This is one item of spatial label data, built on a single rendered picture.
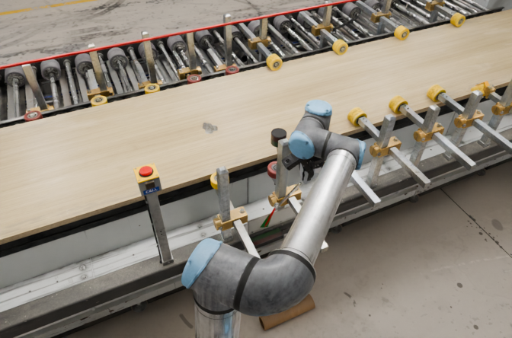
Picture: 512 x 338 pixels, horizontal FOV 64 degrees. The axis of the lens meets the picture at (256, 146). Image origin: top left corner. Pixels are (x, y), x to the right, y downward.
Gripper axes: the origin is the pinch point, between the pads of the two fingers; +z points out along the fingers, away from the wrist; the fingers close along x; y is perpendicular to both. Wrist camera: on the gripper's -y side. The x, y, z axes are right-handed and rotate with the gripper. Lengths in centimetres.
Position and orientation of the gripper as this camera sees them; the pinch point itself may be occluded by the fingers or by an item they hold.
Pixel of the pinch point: (303, 181)
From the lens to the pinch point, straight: 162.4
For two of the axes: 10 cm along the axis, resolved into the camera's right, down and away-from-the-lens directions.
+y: 9.1, -2.7, 3.1
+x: -4.1, -6.2, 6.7
